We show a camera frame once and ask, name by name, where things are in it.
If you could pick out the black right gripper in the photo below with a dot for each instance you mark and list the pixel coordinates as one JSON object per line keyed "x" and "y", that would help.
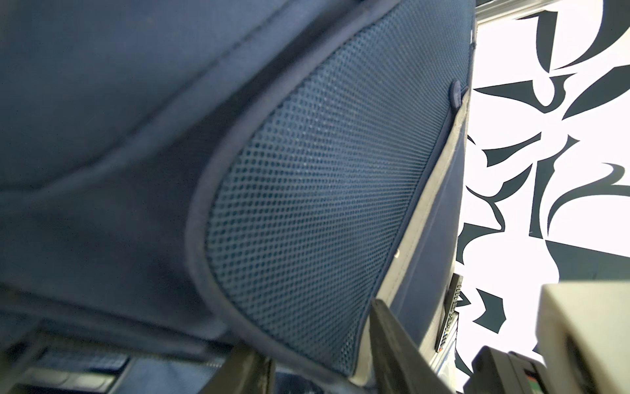
{"x": 498, "y": 372}

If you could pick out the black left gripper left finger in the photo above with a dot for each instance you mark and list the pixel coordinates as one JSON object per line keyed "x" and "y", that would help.
{"x": 245, "y": 371}

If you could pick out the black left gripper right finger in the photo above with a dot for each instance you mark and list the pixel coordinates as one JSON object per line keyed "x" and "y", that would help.
{"x": 398, "y": 365}

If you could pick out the navy blue school backpack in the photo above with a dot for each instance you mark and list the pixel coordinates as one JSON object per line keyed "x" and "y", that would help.
{"x": 178, "y": 177}

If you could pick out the black tv remote control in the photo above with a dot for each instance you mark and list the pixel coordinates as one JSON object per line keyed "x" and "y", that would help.
{"x": 449, "y": 305}

